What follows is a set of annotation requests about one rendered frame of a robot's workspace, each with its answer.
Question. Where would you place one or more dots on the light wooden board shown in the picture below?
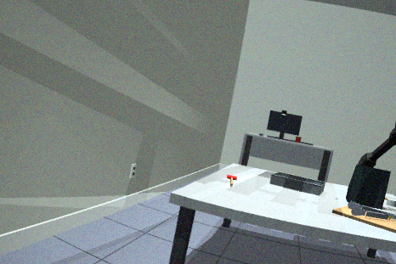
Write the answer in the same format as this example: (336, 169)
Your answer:
(383, 224)

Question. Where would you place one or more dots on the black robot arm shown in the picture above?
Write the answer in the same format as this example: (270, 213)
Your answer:
(369, 159)

